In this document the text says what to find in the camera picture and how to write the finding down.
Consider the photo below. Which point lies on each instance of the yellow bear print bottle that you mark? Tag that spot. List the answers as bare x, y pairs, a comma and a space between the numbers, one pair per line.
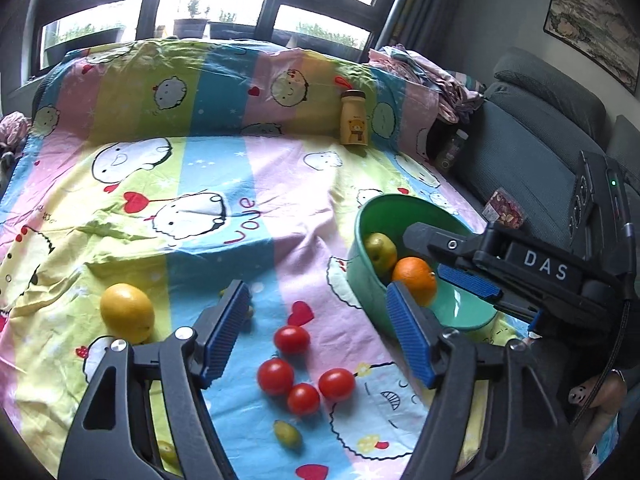
353, 120

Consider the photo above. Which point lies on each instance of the person's right hand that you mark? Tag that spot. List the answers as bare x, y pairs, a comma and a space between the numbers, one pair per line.
607, 395

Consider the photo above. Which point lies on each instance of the orange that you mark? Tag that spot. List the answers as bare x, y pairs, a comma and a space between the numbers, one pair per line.
412, 275

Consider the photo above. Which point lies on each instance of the grey curtain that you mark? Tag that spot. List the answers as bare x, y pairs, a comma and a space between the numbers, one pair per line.
425, 5

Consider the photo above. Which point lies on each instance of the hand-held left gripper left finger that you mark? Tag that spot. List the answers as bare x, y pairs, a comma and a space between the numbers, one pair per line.
225, 335

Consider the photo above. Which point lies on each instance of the green plastic bowl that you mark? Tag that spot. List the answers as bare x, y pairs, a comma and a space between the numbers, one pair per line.
385, 215

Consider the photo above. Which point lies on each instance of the yellow-green pear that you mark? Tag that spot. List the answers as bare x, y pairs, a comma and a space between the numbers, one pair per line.
380, 252

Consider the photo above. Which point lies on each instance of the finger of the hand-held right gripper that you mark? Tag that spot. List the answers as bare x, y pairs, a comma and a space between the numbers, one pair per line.
440, 242
470, 284

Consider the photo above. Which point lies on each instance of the clear snack packet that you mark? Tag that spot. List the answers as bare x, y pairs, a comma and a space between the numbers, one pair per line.
505, 210

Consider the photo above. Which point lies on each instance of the pile of pink clothes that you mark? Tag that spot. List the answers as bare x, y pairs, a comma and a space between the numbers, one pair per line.
425, 80

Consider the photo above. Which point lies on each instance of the grey sofa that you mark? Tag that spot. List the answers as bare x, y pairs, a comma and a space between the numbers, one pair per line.
525, 135

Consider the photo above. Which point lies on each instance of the dark framed window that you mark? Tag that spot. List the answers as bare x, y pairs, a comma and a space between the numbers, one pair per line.
150, 5

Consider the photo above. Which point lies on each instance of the dark drink bottle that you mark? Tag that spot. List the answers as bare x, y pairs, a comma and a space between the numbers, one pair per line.
450, 152

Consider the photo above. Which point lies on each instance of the yellow lemon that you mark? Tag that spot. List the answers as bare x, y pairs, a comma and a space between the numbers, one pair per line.
125, 312

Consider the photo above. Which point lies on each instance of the landscape wall painting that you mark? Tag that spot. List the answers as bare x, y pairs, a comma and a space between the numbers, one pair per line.
590, 20

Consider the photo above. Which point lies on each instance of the dark planter with shrub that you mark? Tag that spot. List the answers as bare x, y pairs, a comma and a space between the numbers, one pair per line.
190, 27

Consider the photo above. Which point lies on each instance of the small green kumquat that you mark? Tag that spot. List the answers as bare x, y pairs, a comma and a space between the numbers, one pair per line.
167, 452
287, 434
249, 310

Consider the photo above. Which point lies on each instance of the red cherry tomato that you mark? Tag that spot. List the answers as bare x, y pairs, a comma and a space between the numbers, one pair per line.
336, 384
275, 376
291, 339
303, 398

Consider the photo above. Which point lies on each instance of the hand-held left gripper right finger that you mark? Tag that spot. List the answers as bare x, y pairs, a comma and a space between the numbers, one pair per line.
410, 335

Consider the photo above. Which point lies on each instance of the crumpled pink cloth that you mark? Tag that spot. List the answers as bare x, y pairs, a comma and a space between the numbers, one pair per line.
12, 130

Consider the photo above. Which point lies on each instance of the long dark planter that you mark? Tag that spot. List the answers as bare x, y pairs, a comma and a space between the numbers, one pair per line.
85, 35

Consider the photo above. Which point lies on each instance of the colourful cartoon printed blanket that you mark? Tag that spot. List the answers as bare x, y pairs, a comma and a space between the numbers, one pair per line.
280, 200

